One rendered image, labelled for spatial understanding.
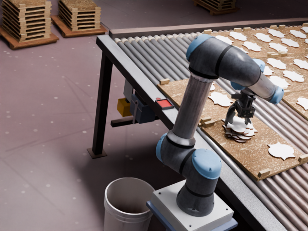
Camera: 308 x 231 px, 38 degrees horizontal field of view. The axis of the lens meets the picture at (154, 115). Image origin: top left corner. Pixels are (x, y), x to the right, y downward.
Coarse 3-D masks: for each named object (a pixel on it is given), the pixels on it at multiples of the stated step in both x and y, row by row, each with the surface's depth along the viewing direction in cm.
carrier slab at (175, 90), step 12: (168, 84) 252; (180, 84) 254; (216, 84) 261; (168, 96) 243; (180, 96) 243; (228, 96) 251; (204, 108) 237; (216, 108) 239; (228, 108) 241; (216, 120) 229
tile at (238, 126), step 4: (236, 116) 223; (224, 120) 219; (236, 120) 220; (240, 120) 221; (228, 124) 216; (232, 124) 217; (236, 124) 217; (240, 124) 218; (244, 124) 219; (228, 128) 214; (232, 128) 214; (236, 128) 214; (240, 128) 215; (244, 128) 216; (248, 128) 217; (236, 132) 213; (240, 132) 213
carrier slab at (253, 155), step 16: (208, 128) 222; (256, 128) 229; (224, 144) 213; (240, 144) 215; (256, 144) 217; (272, 144) 219; (288, 144) 221; (240, 160) 204; (256, 160) 206; (272, 160) 208; (288, 160) 210; (256, 176) 197
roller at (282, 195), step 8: (128, 40) 298; (136, 48) 290; (144, 56) 282; (152, 64) 275; (160, 72) 267; (272, 184) 197; (280, 192) 193; (288, 200) 190; (296, 208) 187; (304, 216) 183
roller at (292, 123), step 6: (186, 36) 318; (264, 102) 258; (270, 108) 254; (276, 108) 252; (282, 114) 248; (288, 120) 244; (294, 126) 241; (300, 126) 240; (300, 132) 237; (306, 132) 236
